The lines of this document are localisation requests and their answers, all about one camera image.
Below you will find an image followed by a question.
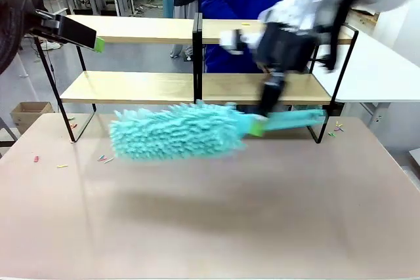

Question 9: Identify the cardboard box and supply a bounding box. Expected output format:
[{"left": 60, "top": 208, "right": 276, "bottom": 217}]
[{"left": 9, "top": 101, "right": 55, "bottom": 134}]

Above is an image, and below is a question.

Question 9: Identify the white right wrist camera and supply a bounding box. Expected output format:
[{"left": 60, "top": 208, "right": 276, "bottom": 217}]
[{"left": 219, "top": 28, "right": 261, "bottom": 55}]

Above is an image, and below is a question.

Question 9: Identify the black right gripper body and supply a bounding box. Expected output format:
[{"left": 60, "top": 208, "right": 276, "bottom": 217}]
[{"left": 255, "top": 22, "right": 318, "bottom": 74}]

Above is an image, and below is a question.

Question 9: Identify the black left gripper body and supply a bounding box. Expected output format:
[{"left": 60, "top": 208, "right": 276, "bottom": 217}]
[{"left": 30, "top": 10, "right": 66, "bottom": 44}]

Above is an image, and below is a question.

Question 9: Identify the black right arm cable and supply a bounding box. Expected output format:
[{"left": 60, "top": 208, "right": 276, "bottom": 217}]
[{"left": 323, "top": 0, "right": 387, "bottom": 73}]

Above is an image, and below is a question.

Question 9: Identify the wood and black metal shelf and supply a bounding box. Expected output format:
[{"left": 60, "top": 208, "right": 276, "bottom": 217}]
[{"left": 32, "top": 12, "right": 360, "bottom": 145}]

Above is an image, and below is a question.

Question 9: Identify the white side table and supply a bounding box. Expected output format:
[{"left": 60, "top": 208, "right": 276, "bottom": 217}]
[{"left": 313, "top": 29, "right": 420, "bottom": 104}]

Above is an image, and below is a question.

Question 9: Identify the teal microfiber duster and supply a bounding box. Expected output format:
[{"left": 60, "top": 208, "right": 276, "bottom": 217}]
[{"left": 109, "top": 98, "right": 329, "bottom": 163}]

